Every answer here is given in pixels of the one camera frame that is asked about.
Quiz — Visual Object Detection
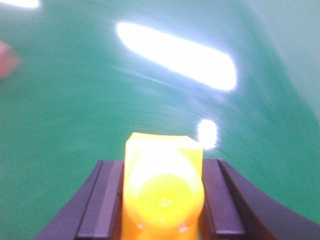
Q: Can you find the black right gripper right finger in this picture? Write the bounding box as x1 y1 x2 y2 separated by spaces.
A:
199 159 320 240

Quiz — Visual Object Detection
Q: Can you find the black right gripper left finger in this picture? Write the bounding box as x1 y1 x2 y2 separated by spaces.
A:
34 160 124 240

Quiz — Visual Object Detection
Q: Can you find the yellow toy building block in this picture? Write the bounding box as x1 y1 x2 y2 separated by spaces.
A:
121 132 205 240

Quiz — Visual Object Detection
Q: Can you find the red cube block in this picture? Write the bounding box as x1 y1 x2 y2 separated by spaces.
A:
0 41 21 79

